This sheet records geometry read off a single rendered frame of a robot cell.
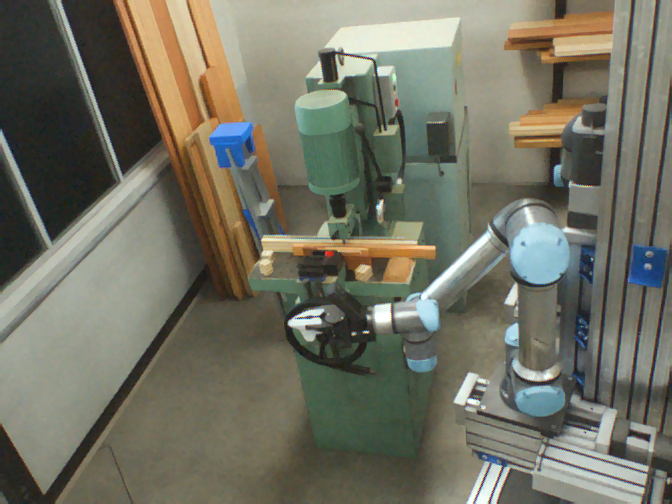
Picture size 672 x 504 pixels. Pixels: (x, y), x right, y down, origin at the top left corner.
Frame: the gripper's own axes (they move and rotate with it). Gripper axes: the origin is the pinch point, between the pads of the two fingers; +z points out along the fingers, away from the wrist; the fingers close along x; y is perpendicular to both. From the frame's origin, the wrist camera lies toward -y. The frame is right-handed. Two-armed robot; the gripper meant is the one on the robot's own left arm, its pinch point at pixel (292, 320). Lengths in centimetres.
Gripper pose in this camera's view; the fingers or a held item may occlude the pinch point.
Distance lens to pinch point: 161.3
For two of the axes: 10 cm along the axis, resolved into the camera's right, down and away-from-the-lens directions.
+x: 1.1, -5.1, 8.5
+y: 1.9, 8.5, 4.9
